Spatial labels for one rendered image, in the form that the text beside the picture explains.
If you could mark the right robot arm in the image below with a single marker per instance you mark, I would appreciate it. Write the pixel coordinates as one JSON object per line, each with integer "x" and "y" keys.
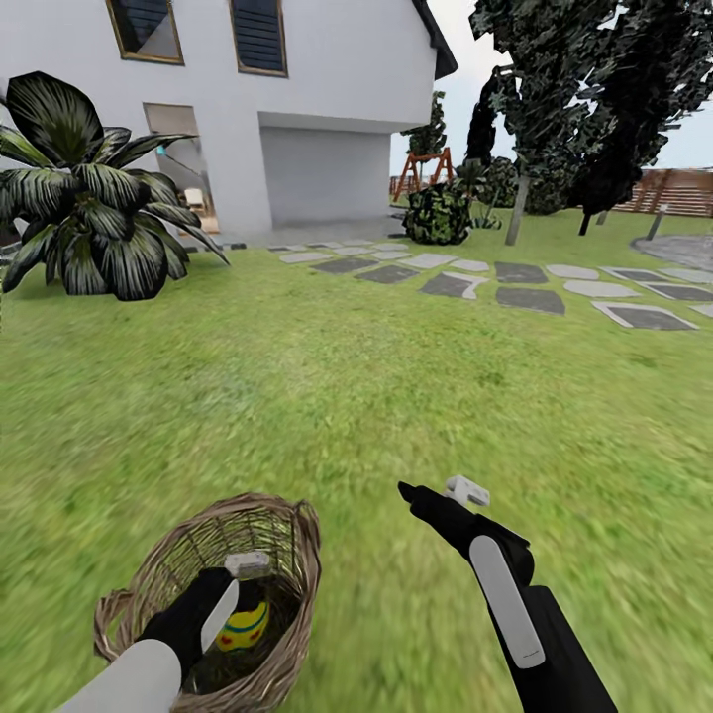
{"x": 550, "y": 669}

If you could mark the fixed window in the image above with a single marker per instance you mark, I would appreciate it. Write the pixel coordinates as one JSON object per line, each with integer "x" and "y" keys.
{"x": 183, "y": 161}

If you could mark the easter egg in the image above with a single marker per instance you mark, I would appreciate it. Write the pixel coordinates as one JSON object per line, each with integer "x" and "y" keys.
{"x": 242, "y": 629}

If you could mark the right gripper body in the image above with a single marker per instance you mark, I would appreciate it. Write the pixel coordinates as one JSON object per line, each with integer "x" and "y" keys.
{"x": 429, "y": 506}

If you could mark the wicker basket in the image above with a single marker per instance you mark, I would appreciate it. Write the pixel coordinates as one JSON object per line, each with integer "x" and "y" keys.
{"x": 276, "y": 661}

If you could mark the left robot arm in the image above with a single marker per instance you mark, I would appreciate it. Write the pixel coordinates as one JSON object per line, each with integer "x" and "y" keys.
{"x": 148, "y": 675}

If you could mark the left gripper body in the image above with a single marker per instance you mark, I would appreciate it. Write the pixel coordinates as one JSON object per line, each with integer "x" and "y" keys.
{"x": 248, "y": 599}

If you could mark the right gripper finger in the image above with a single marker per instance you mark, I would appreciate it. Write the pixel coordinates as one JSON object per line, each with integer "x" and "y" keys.
{"x": 407, "y": 491}

